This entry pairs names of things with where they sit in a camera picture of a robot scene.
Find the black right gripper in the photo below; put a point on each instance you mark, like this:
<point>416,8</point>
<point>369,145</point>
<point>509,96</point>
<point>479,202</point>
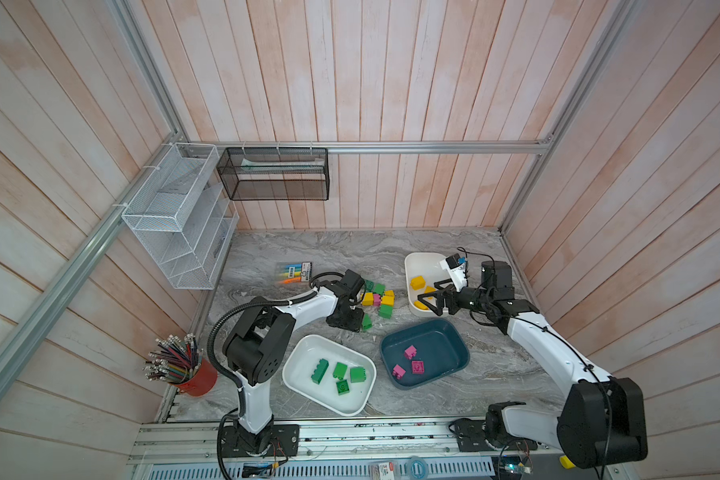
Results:
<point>440,300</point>

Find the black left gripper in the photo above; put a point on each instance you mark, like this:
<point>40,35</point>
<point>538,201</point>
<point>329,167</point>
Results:
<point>354,325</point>

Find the pink lego brick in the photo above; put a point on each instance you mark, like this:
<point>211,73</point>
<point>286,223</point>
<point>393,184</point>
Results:
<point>398,372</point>
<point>410,352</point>
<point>418,367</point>

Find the long green lego brick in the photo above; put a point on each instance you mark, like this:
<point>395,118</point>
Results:
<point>319,371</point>

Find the green square lego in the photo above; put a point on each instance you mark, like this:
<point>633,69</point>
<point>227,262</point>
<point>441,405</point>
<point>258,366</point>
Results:
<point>342,387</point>

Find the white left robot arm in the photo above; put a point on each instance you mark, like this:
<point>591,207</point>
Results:
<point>248,343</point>

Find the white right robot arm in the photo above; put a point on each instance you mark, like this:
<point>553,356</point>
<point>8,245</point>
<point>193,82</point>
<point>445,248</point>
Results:
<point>602,421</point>

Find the white rectangular bin far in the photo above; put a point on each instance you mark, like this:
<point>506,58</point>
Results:
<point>422,270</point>

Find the white rectangular bin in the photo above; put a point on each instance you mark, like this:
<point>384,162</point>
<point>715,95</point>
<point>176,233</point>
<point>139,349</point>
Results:
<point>303,360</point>
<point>422,270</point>

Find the teal rectangular bin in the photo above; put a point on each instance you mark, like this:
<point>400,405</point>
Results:
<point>439,345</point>

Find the white rectangular bin near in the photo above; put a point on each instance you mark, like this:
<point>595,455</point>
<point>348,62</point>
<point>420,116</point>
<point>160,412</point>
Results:
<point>303,360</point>

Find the highlighter marker pack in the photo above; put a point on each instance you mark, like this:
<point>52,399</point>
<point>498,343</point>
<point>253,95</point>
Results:
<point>294,272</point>

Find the red cup of pencils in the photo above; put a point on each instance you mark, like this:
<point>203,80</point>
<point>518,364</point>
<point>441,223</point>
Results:
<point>180,362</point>

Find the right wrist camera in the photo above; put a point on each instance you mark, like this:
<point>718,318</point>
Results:
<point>455,267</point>

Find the black mesh wall basket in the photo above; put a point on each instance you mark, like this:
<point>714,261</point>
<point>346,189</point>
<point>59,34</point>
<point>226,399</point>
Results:
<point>275,173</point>

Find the white wire mesh shelf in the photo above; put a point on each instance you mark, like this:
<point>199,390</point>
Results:
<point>181,219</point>

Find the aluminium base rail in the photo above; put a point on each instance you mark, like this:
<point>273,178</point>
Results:
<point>343,448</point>

